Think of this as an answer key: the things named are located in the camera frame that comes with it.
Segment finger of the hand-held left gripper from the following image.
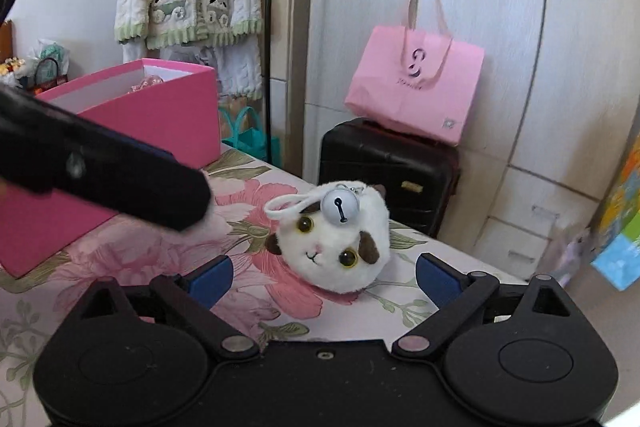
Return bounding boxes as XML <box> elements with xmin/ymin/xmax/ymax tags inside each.
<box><xmin>0</xmin><ymin>84</ymin><xmax>212</xmax><ymax>233</ymax></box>

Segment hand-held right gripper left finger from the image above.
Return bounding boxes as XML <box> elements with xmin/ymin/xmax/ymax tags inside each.
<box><xmin>80</xmin><ymin>254</ymin><xmax>261</xmax><ymax>360</ymax></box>

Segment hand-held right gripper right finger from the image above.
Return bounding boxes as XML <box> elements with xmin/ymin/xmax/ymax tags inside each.
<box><xmin>391</xmin><ymin>252</ymin><xmax>575</xmax><ymax>360</ymax></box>

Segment pink cardboard box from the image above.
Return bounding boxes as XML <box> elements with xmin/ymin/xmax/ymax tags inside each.
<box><xmin>0</xmin><ymin>58</ymin><xmax>222</xmax><ymax>279</ymax></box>

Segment pink floral cloth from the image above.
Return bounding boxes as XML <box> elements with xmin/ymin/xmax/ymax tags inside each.
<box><xmin>127</xmin><ymin>74</ymin><xmax>166</xmax><ymax>94</ymax></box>

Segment white cat plush with bell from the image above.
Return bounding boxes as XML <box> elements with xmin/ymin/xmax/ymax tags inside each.
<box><xmin>264</xmin><ymin>182</ymin><xmax>392</xmax><ymax>295</ymax></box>

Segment green gift bag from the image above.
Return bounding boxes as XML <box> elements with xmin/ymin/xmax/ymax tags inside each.
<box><xmin>27</xmin><ymin>39</ymin><xmax>71</xmax><ymax>90</ymax></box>

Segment black suitcase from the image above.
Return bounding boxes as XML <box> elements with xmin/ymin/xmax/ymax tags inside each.
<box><xmin>319</xmin><ymin>117</ymin><xmax>462</xmax><ymax>240</ymax></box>

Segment teal gift bag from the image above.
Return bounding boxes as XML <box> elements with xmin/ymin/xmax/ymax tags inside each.
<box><xmin>220</xmin><ymin>104</ymin><xmax>283</xmax><ymax>168</ymax></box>

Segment white fleece pants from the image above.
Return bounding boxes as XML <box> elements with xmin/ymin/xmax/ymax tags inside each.
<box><xmin>122</xmin><ymin>34</ymin><xmax>263</xmax><ymax>100</ymax></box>

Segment colourful printed carton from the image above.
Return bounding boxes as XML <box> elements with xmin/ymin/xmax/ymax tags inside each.
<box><xmin>590</xmin><ymin>142</ymin><xmax>640</xmax><ymax>293</ymax></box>

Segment pink paper bag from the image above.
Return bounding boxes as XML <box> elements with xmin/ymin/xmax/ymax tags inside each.
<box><xmin>344</xmin><ymin>0</ymin><xmax>486</xmax><ymax>146</ymax></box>

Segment black pole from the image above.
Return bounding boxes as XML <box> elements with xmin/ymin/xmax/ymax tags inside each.
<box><xmin>266</xmin><ymin>0</ymin><xmax>279</xmax><ymax>168</ymax></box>

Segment white wardrobe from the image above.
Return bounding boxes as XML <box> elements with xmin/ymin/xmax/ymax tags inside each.
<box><xmin>300</xmin><ymin>0</ymin><xmax>640</xmax><ymax>280</ymax></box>

